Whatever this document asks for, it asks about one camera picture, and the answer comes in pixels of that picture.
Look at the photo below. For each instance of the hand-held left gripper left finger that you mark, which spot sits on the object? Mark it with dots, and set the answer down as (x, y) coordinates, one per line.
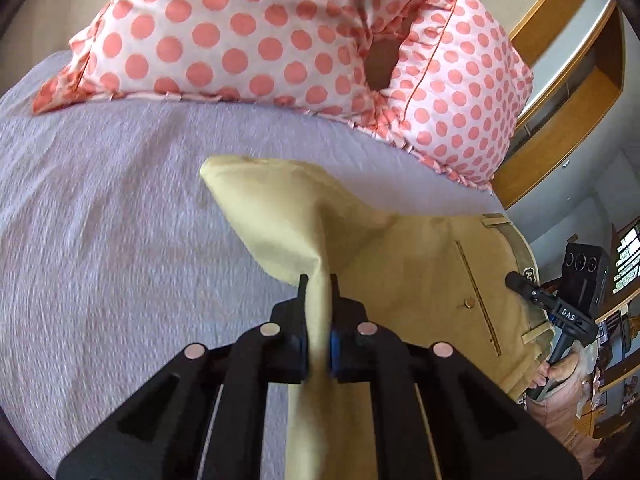
(299, 349)

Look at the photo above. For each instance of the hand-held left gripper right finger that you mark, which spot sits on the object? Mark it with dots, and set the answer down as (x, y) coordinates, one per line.
(335, 351)

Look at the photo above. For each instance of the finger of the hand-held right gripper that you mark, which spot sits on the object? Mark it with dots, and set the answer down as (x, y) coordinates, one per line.
(520, 284)

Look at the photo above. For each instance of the beige pants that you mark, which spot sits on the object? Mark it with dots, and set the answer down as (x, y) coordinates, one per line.
(400, 280)

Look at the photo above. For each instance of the person's right hand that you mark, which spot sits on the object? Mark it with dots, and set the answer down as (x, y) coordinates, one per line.
(565, 367)

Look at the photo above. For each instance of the window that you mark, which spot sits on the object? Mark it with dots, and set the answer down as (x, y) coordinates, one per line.
(627, 252)

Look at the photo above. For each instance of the wooden shelf unit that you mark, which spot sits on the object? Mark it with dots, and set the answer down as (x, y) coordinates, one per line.
(565, 85)

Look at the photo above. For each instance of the lavender bed sheet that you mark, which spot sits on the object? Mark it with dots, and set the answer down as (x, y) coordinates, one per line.
(125, 240)

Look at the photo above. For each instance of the pink polka dot pillow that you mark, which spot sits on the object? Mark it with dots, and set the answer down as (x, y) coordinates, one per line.
(225, 35)
(450, 90)

